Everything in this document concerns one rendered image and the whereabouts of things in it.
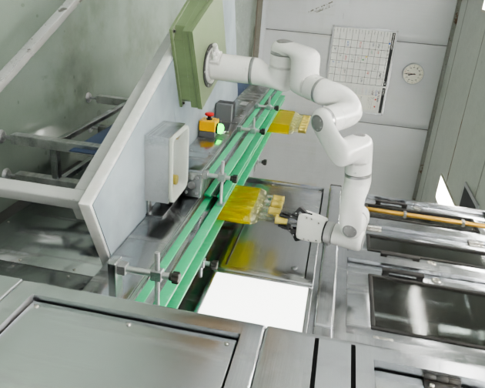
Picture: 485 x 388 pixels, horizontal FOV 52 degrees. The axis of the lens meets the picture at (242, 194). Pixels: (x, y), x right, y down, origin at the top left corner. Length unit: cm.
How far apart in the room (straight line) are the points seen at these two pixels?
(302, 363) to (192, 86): 117
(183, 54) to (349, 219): 77
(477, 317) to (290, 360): 107
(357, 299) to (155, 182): 78
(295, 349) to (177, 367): 20
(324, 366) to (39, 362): 46
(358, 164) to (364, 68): 608
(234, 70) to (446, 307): 108
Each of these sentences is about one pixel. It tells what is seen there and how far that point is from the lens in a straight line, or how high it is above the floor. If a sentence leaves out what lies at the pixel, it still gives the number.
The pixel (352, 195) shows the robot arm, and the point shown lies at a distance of 162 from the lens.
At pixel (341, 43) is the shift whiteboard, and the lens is 760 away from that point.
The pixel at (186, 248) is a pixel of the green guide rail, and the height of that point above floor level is 93.
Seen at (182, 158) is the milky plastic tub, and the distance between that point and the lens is 172.
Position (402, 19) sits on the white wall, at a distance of 761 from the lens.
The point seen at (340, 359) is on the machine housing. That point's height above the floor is 138.
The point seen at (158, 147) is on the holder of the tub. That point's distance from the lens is 156.
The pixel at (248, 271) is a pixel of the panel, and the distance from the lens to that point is 173.
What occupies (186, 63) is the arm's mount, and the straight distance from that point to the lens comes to 176.
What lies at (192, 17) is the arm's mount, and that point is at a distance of 177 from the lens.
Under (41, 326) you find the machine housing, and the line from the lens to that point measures 98.
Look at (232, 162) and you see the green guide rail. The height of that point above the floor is 95.
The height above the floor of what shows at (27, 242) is 28.
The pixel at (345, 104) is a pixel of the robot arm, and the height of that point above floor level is 133.
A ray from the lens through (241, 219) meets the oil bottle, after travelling 182.
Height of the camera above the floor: 131
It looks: 9 degrees down
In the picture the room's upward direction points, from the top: 98 degrees clockwise
